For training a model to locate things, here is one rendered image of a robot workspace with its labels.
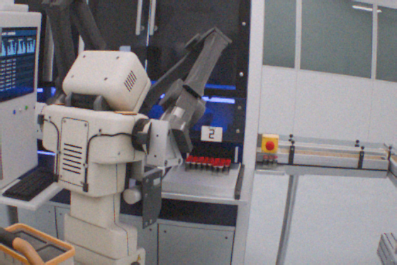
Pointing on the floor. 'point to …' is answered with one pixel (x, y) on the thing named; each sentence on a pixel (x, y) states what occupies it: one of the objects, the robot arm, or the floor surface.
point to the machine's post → (251, 128)
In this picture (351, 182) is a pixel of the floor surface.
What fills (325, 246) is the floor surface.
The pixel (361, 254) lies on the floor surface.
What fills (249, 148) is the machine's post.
